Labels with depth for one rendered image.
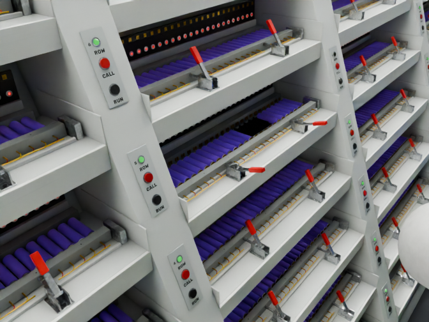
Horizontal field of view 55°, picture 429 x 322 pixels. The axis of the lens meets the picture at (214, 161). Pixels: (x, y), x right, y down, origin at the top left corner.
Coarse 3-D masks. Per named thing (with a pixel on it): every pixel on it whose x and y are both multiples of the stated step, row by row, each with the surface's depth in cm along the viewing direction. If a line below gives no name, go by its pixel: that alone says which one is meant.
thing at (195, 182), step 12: (300, 108) 113; (312, 108) 116; (288, 120) 107; (264, 132) 102; (276, 132) 104; (252, 144) 97; (264, 144) 99; (228, 156) 93; (240, 156) 95; (252, 156) 96; (216, 168) 89; (192, 180) 85; (204, 180) 87; (180, 192) 82
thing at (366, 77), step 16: (368, 32) 166; (384, 32) 166; (368, 48) 158; (384, 48) 159; (400, 48) 163; (416, 48) 161; (352, 64) 143; (368, 64) 144; (384, 64) 148; (400, 64) 148; (352, 80) 136; (368, 80) 134; (384, 80) 139; (352, 96) 121; (368, 96) 132
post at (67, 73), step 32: (64, 0) 61; (96, 0) 64; (64, 32) 61; (32, 64) 71; (64, 64) 64; (128, 64) 68; (32, 96) 77; (64, 96) 68; (96, 96) 64; (128, 96) 68; (128, 128) 68; (128, 160) 68; (160, 160) 73; (96, 192) 76; (128, 192) 68; (160, 224) 73; (160, 256) 73; (192, 256) 78; (160, 288) 75; (192, 320) 78
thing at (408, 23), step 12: (420, 0) 160; (408, 12) 158; (384, 24) 165; (396, 24) 162; (408, 24) 160; (372, 36) 170; (420, 60) 162; (408, 72) 167; (420, 72) 164; (420, 84) 166; (420, 120) 172
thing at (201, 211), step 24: (264, 96) 120; (288, 96) 124; (312, 96) 119; (336, 96) 114; (216, 120) 106; (312, 120) 112; (168, 144) 95; (288, 144) 101; (216, 192) 85; (240, 192) 89; (192, 216) 79; (216, 216) 84
